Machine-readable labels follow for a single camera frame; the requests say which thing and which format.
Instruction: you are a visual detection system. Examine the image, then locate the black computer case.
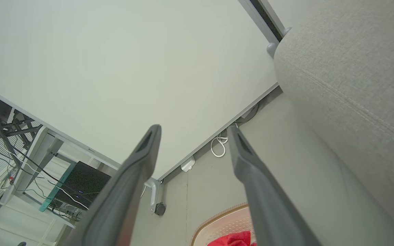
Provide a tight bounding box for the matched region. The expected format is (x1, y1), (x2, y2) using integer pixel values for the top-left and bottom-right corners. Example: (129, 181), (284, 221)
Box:
(48, 161), (112, 214)

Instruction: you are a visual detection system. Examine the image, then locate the white power adapter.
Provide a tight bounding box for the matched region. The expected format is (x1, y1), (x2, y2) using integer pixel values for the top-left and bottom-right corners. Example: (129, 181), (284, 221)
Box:
(181, 156), (196, 172)

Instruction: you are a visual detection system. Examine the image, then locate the grey fabric sofa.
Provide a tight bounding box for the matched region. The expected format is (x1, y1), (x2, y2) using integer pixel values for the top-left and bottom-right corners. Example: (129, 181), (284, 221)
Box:
(274, 0), (394, 244)

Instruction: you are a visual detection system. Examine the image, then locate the white partition panel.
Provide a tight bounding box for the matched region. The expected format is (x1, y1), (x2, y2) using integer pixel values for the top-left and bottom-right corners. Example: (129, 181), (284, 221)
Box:
(0, 0), (279, 215)

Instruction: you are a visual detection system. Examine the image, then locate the black floor cable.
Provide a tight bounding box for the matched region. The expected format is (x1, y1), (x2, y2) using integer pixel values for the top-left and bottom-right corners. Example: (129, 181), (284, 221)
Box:
(235, 102), (261, 124)

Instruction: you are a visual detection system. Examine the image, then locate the white looped cable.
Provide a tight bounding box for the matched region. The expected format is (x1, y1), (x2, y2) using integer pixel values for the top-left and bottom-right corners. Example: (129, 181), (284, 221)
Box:
(210, 135), (229, 158)

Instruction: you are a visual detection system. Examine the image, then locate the cream perforated laundry basket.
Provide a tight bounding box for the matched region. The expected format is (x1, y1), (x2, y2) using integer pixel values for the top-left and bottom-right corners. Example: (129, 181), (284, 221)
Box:
(190, 203), (257, 246)

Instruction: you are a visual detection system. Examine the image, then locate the teal desk bar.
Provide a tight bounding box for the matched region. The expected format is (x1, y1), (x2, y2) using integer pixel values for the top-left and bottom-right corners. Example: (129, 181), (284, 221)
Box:
(39, 162), (76, 212)

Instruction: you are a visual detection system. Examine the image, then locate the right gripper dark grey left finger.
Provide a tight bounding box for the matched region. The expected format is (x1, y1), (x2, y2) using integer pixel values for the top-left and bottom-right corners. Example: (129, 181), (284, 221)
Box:
(62, 124), (162, 246)

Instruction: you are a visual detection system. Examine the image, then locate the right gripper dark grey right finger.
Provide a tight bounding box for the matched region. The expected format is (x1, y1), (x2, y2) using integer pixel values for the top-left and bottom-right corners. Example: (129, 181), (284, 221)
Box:
(227, 125), (320, 246)

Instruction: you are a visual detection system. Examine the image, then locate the red jersey garment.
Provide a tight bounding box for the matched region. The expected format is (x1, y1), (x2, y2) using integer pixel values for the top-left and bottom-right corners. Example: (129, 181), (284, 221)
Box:
(207, 231), (256, 246)

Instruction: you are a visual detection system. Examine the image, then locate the white desk frame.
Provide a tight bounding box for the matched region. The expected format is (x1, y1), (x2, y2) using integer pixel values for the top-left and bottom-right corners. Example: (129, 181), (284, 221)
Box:
(0, 82), (122, 246)

